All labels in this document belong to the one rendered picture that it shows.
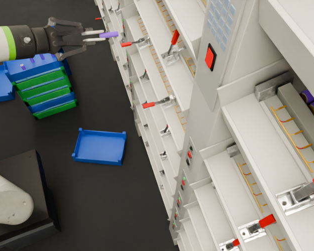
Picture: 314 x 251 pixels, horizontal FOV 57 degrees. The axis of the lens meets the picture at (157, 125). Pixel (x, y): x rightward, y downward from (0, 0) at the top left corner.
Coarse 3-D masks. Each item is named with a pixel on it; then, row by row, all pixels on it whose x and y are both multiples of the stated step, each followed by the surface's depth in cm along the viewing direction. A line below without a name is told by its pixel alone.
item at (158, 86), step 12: (132, 12) 108; (132, 24) 108; (144, 48) 101; (144, 60) 99; (156, 60) 98; (156, 72) 96; (156, 84) 94; (168, 108) 88; (168, 120) 87; (180, 120) 86; (180, 132) 84; (180, 144) 82; (180, 156) 80
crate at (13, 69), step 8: (48, 56) 172; (8, 64) 169; (16, 64) 169; (24, 64) 169; (32, 64) 169; (40, 64) 169; (48, 64) 163; (56, 64) 166; (8, 72) 157; (16, 72) 166; (24, 72) 161; (32, 72) 163; (40, 72) 165; (16, 80) 163
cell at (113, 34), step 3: (99, 33) 99; (102, 33) 98; (105, 33) 98; (108, 33) 98; (111, 33) 99; (114, 33) 99; (117, 33) 99; (99, 36) 98; (102, 36) 98; (105, 36) 98; (108, 36) 99; (111, 36) 99; (114, 36) 100
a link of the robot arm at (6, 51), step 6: (0, 30) 76; (6, 30) 77; (0, 36) 75; (6, 36) 76; (12, 36) 77; (0, 42) 75; (6, 42) 76; (12, 42) 77; (0, 48) 76; (6, 48) 77; (12, 48) 78; (0, 54) 76; (6, 54) 78; (12, 54) 79; (0, 60) 78; (6, 60) 80
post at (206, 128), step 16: (208, 0) 38; (256, 0) 28; (256, 16) 30; (240, 32) 32; (256, 32) 32; (240, 48) 34; (256, 48) 34; (272, 48) 35; (240, 64) 36; (256, 64) 37; (224, 80) 40; (192, 96) 55; (192, 112) 58; (208, 112) 49; (192, 128) 61; (208, 128) 51; (224, 128) 51; (208, 144) 54; (192, 176) 73; (208, 176) 71; (176, 192) 103; (192, 192) 79; (176, 208) 113; (176, 224) 125
